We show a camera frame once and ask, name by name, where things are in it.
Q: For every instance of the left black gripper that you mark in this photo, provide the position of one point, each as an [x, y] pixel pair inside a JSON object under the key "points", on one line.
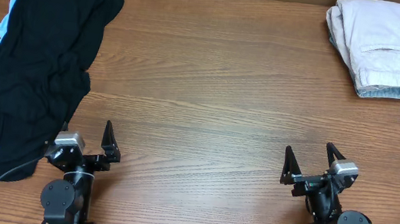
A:
{"points": [[89, 158]]}

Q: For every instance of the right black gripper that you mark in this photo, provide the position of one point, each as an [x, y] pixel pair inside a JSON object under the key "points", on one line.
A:
{"points": [[312, 179]]}

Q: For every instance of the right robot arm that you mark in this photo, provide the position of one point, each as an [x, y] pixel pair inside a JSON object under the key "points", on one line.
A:
{"points": [[326, 209]]}

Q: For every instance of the black t-shirt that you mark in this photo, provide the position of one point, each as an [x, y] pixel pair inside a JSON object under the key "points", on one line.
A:
{"points": [[45, 56]]}

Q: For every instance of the folded beige trousers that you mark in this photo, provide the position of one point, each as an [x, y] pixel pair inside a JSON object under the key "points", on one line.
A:
{"points": [[366, 33]]}

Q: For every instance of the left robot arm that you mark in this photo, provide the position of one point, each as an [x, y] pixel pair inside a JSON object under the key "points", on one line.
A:
{"points": [[67, 201]]}

